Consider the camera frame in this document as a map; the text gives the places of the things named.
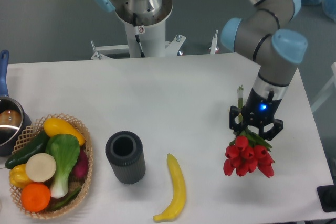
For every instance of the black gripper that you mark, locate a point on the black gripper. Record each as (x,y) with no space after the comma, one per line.
(258,112)

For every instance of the red tulip bouquet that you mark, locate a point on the red tulip bouquet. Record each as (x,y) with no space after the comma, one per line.
(246,153)

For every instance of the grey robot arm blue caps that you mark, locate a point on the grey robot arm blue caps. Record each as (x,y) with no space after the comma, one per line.
(261,38)

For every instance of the black device at table edge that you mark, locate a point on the black device at table edge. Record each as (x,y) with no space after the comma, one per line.
(326,196)

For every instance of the yellow banana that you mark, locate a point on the yellow banana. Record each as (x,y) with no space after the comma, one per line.
(176,206)

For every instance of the dark grey ribbed vase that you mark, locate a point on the dark grey ribbed vase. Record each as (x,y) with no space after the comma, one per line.
(124,151)

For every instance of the purple red sweet potato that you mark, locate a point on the purple red sweet potato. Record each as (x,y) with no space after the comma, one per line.
(81,167)

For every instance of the green bok choy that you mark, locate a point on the green bok choy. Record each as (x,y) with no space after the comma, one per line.
(65,149)

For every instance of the yellow squash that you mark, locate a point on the yellow squash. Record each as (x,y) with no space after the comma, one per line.
(54,126)

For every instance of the green chili pepper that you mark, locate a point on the green chili pepper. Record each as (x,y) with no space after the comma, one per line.
(71,196)

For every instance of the dark green cucumber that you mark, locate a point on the dark green cucumber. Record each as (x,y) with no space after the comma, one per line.
(35,146)

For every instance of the white round radish slice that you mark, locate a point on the white round radish slice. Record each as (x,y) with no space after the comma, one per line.
(40,167)

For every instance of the woven wicker basket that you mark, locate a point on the woven wicker basket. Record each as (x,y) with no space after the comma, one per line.
(79,185)

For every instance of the orange fruit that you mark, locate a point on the orange fruit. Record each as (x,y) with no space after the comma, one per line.
(35,197)

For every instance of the yellow bell pepper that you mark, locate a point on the yellow bell pepper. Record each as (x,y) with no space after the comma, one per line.
(18,176)

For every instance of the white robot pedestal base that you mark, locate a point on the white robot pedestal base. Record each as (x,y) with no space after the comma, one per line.
(145,28)

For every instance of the blue handled saucepan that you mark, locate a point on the blue handled saucepan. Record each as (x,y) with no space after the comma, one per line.
(13,117)

